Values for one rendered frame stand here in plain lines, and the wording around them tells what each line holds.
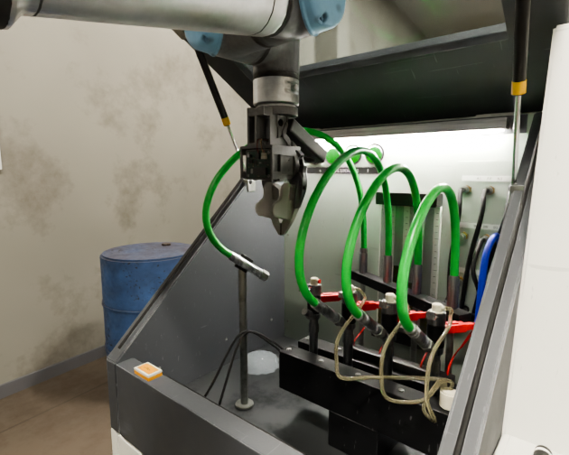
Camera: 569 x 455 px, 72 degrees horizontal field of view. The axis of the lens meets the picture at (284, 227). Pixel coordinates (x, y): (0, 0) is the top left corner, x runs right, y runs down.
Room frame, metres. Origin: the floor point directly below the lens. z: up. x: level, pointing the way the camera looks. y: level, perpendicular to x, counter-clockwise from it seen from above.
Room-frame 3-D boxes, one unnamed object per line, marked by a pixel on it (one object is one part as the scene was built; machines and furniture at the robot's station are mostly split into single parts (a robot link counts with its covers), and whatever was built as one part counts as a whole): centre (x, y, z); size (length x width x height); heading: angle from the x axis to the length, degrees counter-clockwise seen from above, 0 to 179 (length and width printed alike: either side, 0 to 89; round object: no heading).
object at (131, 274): (2.37, 0.82, 0.44); 0.58 x 0.58 x 0.87
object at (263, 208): (0.68, 0.03, 1.27); 0.06 x 0.03 x 0.09; 140
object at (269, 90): (0.67, 0.01, 1.46); 0.08 x 0.08 x 0.05
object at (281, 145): (0.67, 0.02, 1.38); 0.09 x 0.08 x 0.12; 140
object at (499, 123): (0.96, -0.23, 1.43); 0.54 x 0.03 x 0.02; 50
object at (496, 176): (0.81, -0.41, 1.20); 0.13 x 0.03 x 0.31; 50
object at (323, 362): (0.68, -0.15, 0.91); 0.34 x 0.10 x 0.15; 50
